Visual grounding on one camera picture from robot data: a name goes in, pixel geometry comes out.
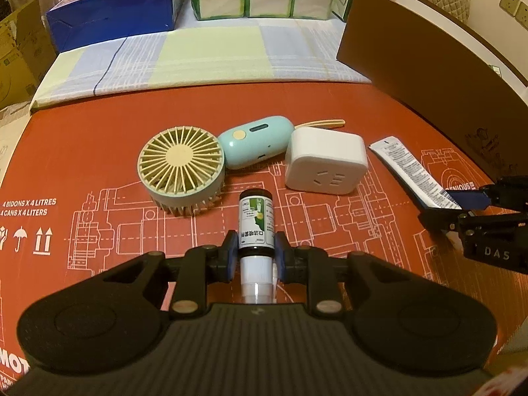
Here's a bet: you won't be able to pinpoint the dark spray bottle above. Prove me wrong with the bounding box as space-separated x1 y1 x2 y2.
238 189 275 304

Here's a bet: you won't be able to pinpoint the white cream tube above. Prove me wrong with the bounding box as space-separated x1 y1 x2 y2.
369 136 462 210

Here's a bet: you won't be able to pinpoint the mint handheld fan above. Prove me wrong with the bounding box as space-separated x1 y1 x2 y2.
136 114 347 217

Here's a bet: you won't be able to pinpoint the white smart socket cube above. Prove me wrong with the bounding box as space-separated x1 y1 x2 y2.
284 127 369 195

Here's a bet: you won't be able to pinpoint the red Motul cardboard mat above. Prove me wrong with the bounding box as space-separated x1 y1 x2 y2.
1 83 527 395

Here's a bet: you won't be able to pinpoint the brown open storage box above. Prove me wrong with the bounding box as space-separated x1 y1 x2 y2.
337 0 527 180

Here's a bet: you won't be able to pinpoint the plaid folded cloth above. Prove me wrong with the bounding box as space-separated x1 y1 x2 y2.
30 18 367 111

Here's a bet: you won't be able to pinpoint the blue flat puzzle box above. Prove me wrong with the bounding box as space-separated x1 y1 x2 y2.
46 0 184 52

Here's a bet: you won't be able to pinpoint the brown cardboard box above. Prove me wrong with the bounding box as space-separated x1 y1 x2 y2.
0 0 57 108

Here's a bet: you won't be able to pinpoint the wall socket plates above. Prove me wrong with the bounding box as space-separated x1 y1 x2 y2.
499 0 528 29

